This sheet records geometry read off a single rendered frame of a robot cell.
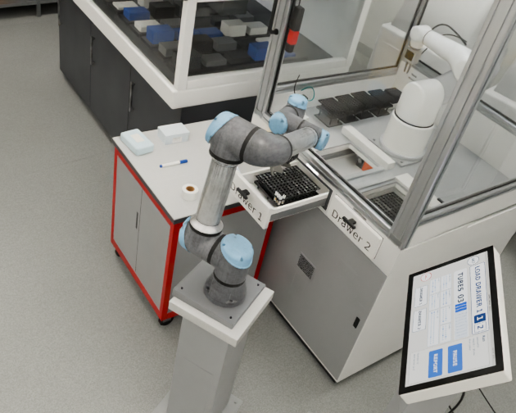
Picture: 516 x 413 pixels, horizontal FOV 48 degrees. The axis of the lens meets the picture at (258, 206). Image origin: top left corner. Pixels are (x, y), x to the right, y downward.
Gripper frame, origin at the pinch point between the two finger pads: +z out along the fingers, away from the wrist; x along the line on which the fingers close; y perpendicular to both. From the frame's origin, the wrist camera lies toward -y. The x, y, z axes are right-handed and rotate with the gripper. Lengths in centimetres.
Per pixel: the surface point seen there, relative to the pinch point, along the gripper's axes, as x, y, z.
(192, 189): -17.4, -26.9, 18.6
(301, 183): 9.7, 9.4, 6.8
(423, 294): -23, 77, -5
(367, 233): 2.8, 45.5, 5.6
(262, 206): -16.7, 7.3, 5.5
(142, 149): -13, -60, 18
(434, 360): -50, 90, -9
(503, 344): -45, 102, -24
